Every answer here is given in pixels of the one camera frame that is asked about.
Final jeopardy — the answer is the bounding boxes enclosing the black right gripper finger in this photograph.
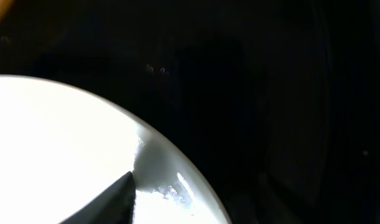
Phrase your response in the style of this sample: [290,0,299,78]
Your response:
[61,172,136,224]

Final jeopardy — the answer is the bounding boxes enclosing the light blue plate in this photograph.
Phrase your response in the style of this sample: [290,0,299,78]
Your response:
[0,75,230,224]

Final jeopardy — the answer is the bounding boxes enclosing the black round tray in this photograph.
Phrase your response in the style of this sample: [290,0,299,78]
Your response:
[0,0,380,223]

